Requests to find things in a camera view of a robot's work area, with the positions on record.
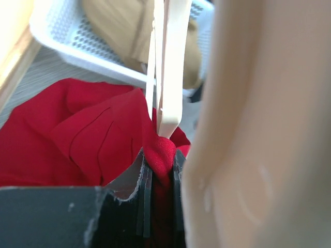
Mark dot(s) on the tan cloth in basket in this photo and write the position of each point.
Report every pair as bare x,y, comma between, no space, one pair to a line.
126,27

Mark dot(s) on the white mesh basket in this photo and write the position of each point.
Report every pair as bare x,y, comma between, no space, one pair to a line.
63,27

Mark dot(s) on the beige plastic hanger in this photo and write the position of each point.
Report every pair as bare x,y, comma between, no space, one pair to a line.
258,171

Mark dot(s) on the red skirt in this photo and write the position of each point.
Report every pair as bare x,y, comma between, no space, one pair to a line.
82,134

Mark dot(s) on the wooden clothes rack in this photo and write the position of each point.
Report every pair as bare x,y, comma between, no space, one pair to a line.
18,46

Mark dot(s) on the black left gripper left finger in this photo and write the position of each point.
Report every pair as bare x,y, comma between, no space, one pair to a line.
116,215

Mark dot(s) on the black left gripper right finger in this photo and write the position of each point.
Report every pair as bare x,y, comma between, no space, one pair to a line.
178,222

